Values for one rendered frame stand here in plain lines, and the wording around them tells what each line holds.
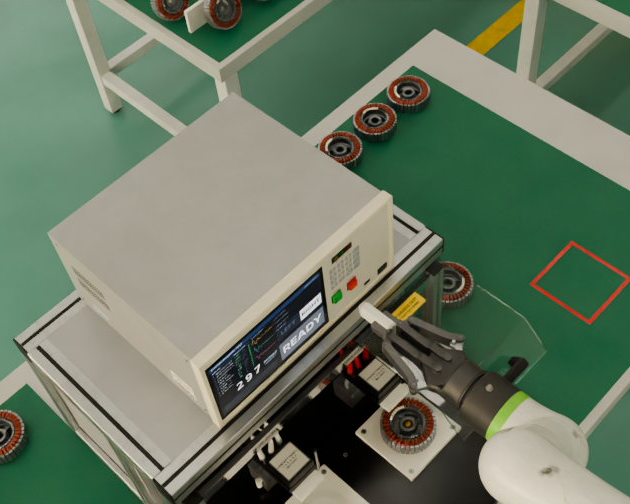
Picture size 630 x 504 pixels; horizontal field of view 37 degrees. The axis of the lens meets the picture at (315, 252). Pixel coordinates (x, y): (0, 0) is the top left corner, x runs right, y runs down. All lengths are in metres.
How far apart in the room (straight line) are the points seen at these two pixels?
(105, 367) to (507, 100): 1.32
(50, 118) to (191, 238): 2.27
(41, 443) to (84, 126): 1.84
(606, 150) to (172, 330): 1.34
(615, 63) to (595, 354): 1.88
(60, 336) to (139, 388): 0.19
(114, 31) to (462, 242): 2.23
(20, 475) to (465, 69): 1.50
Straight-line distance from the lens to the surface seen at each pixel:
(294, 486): 1.80
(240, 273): 1.52
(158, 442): 1.63
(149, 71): 3.86
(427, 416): 1.93
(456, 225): 2.27
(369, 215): 1.57
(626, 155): 2.46
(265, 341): 1.54
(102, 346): 1.75
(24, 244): 3.43
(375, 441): 1.95
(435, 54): 2.67
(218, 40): 2.77
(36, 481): 2.08
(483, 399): 1.47
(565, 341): 2.12
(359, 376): 1.86
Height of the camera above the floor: 2.55
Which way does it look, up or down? 54 degrees down
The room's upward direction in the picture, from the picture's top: 8 degrees counter-clockwise
